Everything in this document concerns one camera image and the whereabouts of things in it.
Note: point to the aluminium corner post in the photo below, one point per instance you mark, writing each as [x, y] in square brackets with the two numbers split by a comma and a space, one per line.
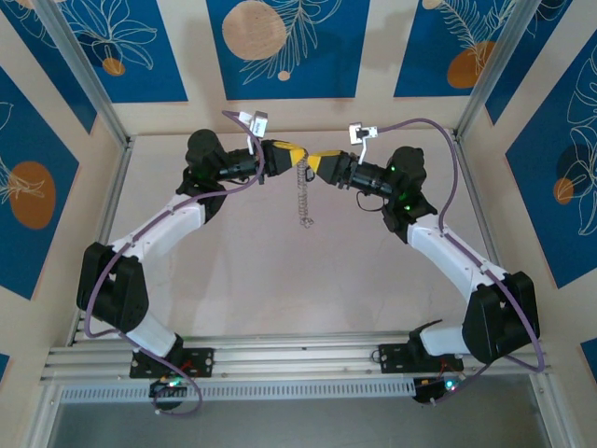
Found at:
[84, 74]
[503, 60]

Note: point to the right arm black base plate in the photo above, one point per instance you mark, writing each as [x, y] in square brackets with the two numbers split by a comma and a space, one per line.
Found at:
[392, 358]

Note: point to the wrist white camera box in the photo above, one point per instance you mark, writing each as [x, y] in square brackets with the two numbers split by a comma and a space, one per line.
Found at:
[356, 133]
[259, 123]

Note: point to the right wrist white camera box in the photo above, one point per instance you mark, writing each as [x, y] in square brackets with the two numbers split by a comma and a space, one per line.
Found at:
[356, 133]

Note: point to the aluminium table side rail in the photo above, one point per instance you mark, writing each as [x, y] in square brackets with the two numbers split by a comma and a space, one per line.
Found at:
[471, 186]
[112, 219]

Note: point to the right aluminium corner post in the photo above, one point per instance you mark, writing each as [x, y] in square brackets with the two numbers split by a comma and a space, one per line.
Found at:
[503, 60]

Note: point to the left aluminium table side rail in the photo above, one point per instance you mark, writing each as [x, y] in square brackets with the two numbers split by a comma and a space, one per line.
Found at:
[112, 219]

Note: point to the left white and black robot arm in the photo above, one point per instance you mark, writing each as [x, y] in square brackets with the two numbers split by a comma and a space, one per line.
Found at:
[163, 224]

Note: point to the right aluminium table side rail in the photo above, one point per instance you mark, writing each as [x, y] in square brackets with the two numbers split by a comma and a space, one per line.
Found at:
[471, 186]

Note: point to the aluminium frame rail with bases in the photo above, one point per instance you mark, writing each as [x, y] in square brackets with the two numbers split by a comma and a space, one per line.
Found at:
[298, 357]

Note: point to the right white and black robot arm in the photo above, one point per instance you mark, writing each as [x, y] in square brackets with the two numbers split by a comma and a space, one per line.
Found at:
[443, 252]

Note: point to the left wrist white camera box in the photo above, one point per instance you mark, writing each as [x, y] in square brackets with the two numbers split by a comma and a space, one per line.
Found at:
[259, 123]

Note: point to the left aluminium corner post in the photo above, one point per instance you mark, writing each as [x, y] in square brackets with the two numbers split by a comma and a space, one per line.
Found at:
[84, 74]

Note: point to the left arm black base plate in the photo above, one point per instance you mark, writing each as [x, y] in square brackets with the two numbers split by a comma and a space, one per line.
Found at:
[205, 361]

